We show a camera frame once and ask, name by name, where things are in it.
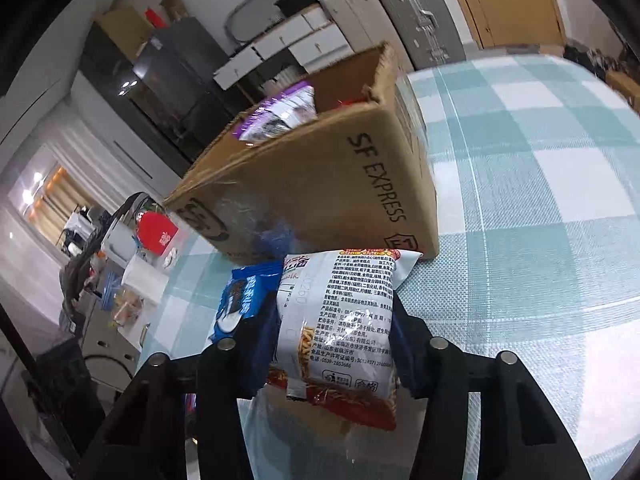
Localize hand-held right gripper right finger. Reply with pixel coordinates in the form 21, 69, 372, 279
392, 305, 593, 480

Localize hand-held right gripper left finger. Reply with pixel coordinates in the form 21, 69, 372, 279
75, 310, 281, 480

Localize blue cookie packet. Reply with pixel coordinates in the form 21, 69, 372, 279
207, 260, 286, 347

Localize white and red stick snack packet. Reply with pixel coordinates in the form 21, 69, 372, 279
266, 247, 424, 433

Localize purple snack packet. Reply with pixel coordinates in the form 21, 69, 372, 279
235, 82, 319, 144

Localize clear bag of bread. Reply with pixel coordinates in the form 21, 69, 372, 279
99, 270, 152, 328

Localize red paper bag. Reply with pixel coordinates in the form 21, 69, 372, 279
134, 210, 180, 259
144, 7, 169, 32

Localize grey side cabinet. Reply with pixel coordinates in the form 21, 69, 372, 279
59, 240, 202, 393

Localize white appliance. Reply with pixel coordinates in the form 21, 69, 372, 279
99, 220, 139, 267

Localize blue checked tablecloth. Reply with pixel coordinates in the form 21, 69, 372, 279
142, 52, 640, 480

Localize beige curtains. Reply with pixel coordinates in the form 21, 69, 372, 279
21, 164, 102, 242

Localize grey refrigerator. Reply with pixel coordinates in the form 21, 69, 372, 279
131, 16, 242, 162

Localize dark glass door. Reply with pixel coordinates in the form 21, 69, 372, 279
79, 24, 197, 163

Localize white drawer dresser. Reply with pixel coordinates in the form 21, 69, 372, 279
213, 2, 359, 92

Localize white suitcase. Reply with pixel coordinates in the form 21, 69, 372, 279
320, 0, 417, 72

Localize silver suitcase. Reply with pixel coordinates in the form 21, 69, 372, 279
372, 0, 469, 72

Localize white framed oval mirror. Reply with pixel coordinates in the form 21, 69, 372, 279
224, 0, 282, 44

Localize small brown cardboard box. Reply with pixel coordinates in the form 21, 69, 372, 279
604, 70, 640, 112

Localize cardboard box on refrigerator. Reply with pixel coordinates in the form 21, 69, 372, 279
94, 5, 152, 62

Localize black shoes pile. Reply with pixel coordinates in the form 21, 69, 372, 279
564, 39, 640, 78

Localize tall brown box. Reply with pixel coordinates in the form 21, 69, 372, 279
159, 0, 189, 24

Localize wooden door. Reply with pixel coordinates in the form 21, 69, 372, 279
437, 0, 569, 51

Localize black cable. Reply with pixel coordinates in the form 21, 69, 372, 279
74, 191, 152, 288

